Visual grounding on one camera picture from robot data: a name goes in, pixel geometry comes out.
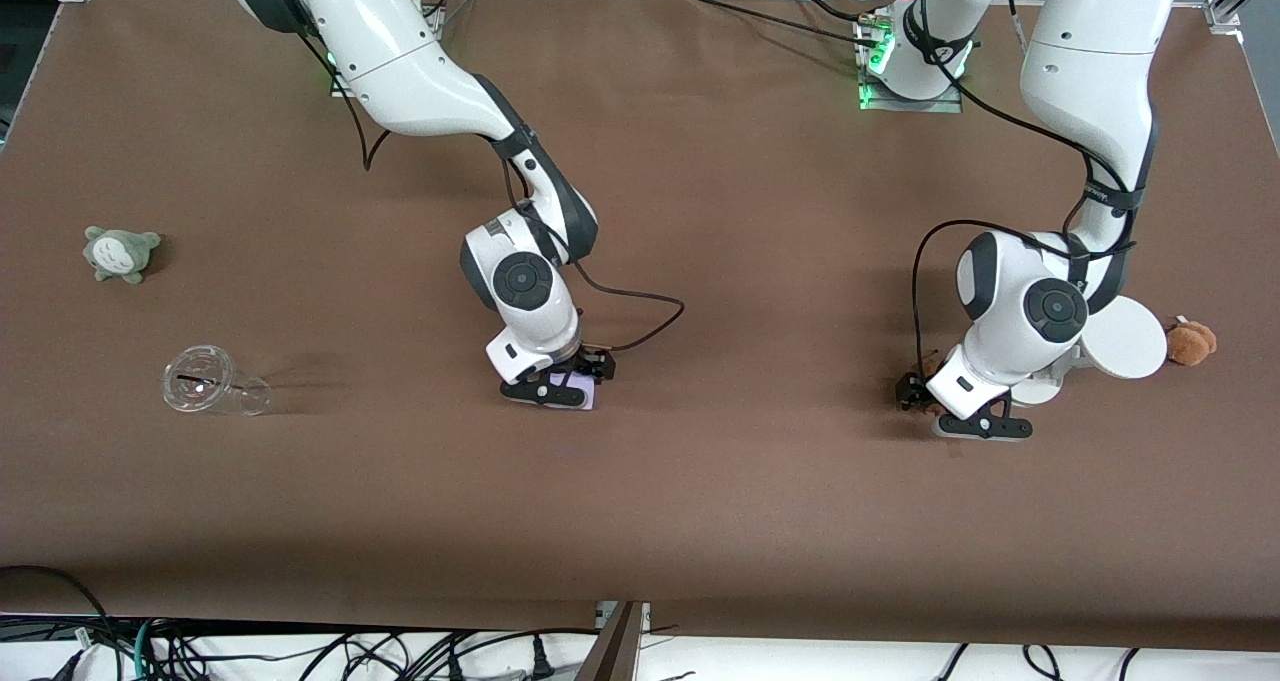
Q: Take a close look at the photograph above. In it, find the black cable on table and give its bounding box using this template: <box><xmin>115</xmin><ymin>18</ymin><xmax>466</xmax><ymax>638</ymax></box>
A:
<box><xmin>685</xmin><ymin>0</ymin><xmax>886</xmax><ymax>47</ymax></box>

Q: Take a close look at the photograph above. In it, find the clear plastic lidded cup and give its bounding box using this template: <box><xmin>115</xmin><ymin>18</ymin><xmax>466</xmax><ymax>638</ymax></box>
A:
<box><xmin>162</xmin><ymin>344</ymin><xmax>272</xmax><ymax>417</ymax></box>

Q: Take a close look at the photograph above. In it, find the grey totoro plush toy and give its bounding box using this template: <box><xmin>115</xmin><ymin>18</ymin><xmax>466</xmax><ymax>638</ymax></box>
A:
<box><xmin>83</xmin><ymin>226</ymin><xmax>163</xmax><ymax>285</ymax></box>

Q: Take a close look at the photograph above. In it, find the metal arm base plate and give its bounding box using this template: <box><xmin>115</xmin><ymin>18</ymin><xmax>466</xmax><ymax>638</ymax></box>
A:
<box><xmin>858</xmin><ymin>11</ymin><xmax>964</xmax><ymax>114</ymax></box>

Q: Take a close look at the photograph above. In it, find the brown plush toy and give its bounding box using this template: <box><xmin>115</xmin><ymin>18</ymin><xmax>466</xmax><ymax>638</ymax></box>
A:
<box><xmin>1165</xmin><ymin>316</ymin><xmax>1219</xmax><ymax>367</ymax></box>

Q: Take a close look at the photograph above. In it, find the dark camera mount post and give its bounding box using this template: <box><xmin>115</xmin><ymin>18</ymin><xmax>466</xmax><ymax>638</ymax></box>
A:
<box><xmin>575</xmin><ymin>601</ymin><xmax>651</xmax><ymax>681</ymax></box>

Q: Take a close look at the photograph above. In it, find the black looped floor cable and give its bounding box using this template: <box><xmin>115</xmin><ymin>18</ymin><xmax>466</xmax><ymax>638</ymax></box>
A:
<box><xmin>0</xmin><ymin>564</ymin><xmax>116</xmax><ymax>681</ymax></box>

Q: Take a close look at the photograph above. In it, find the white round-head desk lamp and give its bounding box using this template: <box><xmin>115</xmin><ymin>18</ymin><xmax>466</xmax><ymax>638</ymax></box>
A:
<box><xmin>1008</xmin><ymin>294</ymin><xmax>1169</xmax><ymax>408</ymax></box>

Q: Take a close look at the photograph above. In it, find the small brown lion statue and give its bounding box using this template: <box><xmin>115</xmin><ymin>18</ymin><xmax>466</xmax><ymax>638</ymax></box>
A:
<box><xmin>918</xmin><ymin>351</ymin><xmax>946</xmax><ymax>418</ymax></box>

